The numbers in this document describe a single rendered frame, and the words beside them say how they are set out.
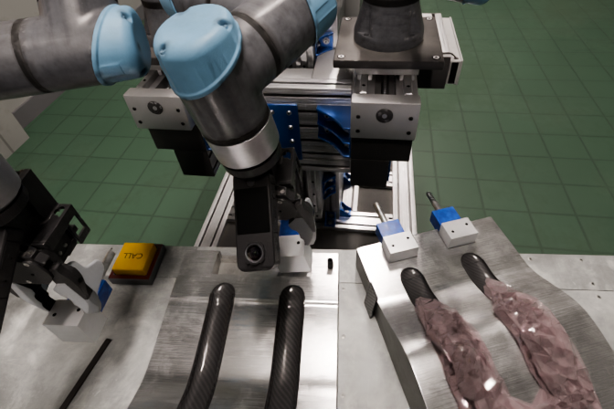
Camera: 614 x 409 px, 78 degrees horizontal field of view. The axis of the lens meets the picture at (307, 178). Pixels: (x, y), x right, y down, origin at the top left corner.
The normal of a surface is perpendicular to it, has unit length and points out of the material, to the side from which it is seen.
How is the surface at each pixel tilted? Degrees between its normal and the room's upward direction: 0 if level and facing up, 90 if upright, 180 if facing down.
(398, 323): 29
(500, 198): 0
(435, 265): 0
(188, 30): 11
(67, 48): 62
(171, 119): 90
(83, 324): 90
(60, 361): 0
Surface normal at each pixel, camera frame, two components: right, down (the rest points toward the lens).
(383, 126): -0.15, 0.70
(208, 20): -0.21, -0.60
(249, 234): -0.21, -0.15
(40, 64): 0.17, 0.55
